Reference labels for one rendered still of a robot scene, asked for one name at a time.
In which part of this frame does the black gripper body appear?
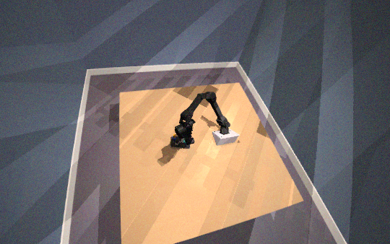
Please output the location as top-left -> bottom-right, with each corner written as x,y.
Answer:
185,129 -> 195,145

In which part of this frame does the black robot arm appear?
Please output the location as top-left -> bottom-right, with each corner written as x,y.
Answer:
175,92 -> 230,139

